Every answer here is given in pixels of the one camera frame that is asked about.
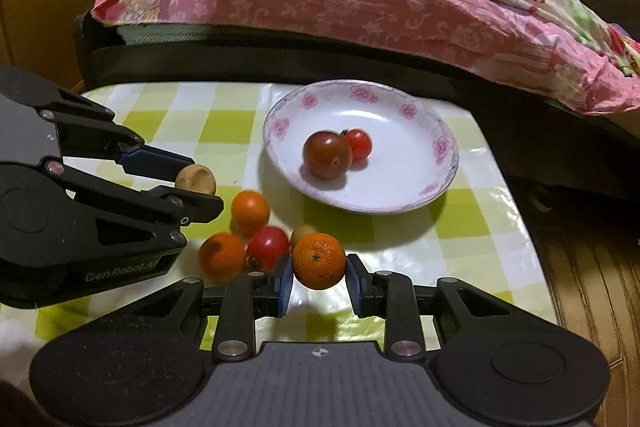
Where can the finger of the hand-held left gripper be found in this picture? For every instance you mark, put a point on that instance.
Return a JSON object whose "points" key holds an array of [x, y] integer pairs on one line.
{"points": [[155, 162], [195, 208]]}

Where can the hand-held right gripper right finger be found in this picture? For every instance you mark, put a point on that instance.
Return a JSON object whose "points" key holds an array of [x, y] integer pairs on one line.
{"points": [[354, 283]]}

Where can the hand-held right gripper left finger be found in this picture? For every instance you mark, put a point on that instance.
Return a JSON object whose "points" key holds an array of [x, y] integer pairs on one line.
{"points": [[284, 283]]}

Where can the brown longan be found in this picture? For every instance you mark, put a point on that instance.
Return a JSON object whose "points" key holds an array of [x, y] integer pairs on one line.
{"points": [[301, 234], [197, 178]]}

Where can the bright red tomato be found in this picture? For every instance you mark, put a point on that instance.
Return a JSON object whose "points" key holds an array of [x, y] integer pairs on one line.
{"points": [[267, 248]]}

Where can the small orange tangerine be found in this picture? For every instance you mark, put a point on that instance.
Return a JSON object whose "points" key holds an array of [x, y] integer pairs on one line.
{"points": [[222, 258], [319, 261], [250, 212]]}

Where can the white floral rimmed plate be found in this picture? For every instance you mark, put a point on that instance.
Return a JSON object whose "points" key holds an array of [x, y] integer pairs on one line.
{"points": [[395, 142]]}

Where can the green white checkered tablecloth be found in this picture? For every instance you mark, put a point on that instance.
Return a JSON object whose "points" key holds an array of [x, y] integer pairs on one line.
{"points": [[200, 122]]}

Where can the large dark red tomato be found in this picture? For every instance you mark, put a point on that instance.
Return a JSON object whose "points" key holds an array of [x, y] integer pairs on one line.
{"points": [[326, 156]]}

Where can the small red cherry tomato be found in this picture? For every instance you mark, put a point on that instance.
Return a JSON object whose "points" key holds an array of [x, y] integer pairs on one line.
{"points": [[361, 144]]}

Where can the pink patterned bed sheet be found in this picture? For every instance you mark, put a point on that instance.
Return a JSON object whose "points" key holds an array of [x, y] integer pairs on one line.
{"points": [[310, 2]]}

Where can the dark bed frame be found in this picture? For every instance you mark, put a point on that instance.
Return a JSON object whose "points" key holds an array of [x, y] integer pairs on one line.
{"points": [[225, 57]]}

